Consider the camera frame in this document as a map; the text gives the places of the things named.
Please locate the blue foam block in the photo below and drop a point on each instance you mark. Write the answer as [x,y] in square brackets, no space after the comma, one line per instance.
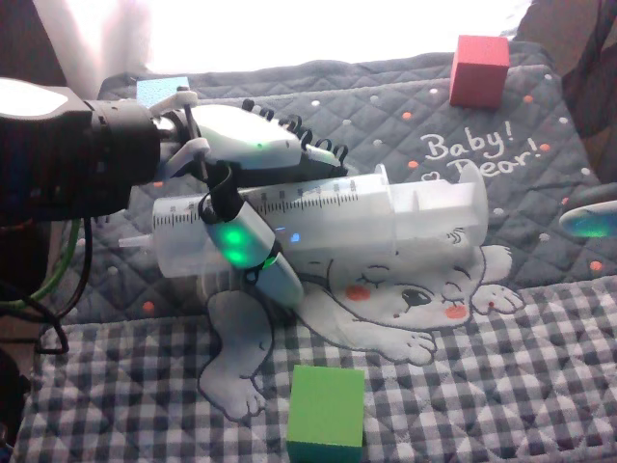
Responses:
[156,91]

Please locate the grey quilt with printed bear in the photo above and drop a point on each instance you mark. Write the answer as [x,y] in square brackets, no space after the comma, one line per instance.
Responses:
[434,313]

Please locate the red foam block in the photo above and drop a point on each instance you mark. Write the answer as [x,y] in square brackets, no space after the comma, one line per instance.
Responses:
[477,72]

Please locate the green foam block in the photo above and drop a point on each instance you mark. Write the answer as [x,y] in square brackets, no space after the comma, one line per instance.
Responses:
[325,410]

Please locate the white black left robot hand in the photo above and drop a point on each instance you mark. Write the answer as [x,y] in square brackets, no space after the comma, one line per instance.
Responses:
[241,137]

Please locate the large clear plastic syringe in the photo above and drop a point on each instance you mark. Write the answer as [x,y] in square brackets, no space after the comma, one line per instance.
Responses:
[347,217]

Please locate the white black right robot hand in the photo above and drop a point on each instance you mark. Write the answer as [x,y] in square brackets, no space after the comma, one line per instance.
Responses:
[593,222]

